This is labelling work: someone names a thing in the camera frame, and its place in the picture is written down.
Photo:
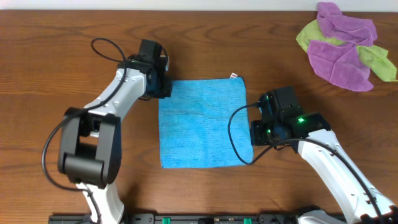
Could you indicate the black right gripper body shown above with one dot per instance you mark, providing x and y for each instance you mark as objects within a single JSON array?
[{"x": 257, "y": 133}]

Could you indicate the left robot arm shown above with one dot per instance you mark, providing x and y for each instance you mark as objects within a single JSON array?
[{"x": 90, "y": 146}]

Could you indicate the blue microfiber cloth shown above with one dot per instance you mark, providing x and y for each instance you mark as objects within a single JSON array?
[{"x": 204, "y": 124}]

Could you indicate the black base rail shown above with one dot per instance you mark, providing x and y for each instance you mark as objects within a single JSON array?
[{"x": 148, "y": 218}]

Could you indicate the purple microfiber cloth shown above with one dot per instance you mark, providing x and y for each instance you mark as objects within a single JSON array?
[{"x": 340, "y": 64}]

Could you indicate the green microfiber cloth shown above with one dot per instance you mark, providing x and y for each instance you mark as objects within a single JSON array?
[{"x": 373, "y": 57}]

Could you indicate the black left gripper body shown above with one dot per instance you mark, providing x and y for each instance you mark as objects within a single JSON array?
[{"x": 166, "y": 88}]

